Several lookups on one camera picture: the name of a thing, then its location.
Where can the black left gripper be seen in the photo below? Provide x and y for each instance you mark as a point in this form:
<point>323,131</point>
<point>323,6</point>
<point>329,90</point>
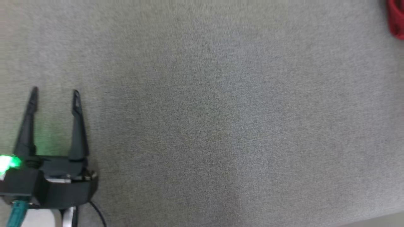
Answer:
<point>69,192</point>

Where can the red shorts with Bulls print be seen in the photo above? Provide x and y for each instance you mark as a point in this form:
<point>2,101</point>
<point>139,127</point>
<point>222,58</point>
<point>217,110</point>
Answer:
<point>396,19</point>

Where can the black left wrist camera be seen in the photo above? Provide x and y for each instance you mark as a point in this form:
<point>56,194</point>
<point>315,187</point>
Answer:
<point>22,186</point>

